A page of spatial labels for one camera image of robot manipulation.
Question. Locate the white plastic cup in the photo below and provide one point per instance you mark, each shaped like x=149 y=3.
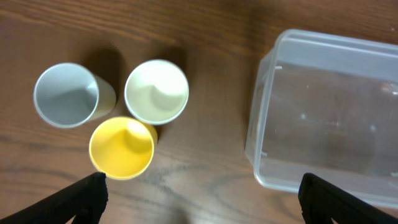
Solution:
x=156 y=92

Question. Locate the yellow plastic cup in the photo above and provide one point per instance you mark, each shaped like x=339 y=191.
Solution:
x=122 y=147

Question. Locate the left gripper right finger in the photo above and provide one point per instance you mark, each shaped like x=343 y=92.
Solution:
x=323 y=202

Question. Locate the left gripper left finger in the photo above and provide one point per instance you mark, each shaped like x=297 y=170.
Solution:
x=82 y=202

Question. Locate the clear plastic container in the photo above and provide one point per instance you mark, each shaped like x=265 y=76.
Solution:
x=326 y=104

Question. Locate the grey plastic cup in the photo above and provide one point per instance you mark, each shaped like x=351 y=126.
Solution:
x=67 y=95

